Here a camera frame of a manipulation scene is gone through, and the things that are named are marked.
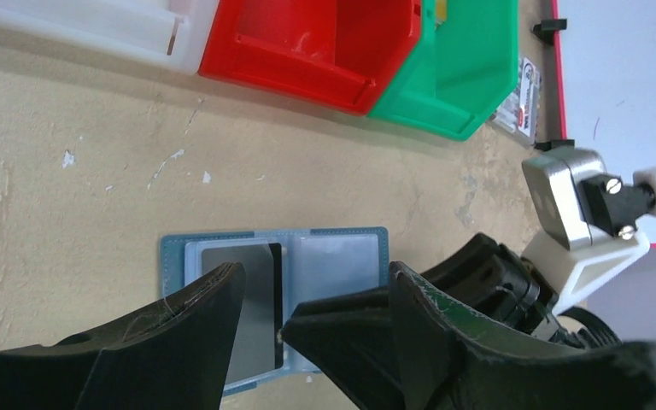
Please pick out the green plastic bin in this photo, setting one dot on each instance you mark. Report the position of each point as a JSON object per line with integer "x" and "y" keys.
{"x": 463, "y": 66}

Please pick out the red plastic bin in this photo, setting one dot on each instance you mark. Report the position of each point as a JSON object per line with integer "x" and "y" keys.
{"x": 340, "y": 54}

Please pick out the dark card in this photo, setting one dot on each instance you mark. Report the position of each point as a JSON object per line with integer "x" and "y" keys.
{"x": 256, "y": 347}

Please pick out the white plastic bin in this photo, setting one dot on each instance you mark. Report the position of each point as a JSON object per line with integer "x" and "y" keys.
{"x": 166, "y": 34}

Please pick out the marker pen pack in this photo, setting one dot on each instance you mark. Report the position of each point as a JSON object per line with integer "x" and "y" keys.
{"x": 518, "y": 114}

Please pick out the whiteboard with pink frame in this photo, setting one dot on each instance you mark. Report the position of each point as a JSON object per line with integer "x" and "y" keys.
{"x": 606, "y": 67}

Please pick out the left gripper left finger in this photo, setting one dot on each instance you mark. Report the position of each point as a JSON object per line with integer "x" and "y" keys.
{"x": 169, "y": 354}

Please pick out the gold card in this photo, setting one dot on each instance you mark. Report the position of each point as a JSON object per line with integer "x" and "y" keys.
{"x": 441, "y": 11}

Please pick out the black whiteboard clip lower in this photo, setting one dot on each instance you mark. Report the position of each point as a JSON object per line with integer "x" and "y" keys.
{"x": 553, "y": 144}

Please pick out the blue card holder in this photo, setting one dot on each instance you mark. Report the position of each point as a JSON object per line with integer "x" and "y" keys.
{"x": 316, "y": 264}

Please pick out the black whiteboard clip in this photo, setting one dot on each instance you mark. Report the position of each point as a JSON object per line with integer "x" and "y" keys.
{"x": 546, "y": 30}
{"x": 553, "y": 144}

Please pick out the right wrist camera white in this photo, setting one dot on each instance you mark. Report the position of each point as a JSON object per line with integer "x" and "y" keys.
{"x": 588, "y": 217}

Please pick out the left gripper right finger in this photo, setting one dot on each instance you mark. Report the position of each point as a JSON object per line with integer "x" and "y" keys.
{"x": 453, "y": 357}

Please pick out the black whiteboard clip upper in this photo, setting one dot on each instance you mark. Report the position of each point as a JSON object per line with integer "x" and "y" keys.
{"x": 546, "y": 30}

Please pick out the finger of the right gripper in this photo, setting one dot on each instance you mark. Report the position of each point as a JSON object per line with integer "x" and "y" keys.
{"x": 350, "y": 339}

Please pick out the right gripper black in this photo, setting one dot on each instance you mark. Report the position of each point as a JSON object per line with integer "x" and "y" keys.
{"x": 489, "y": 277}

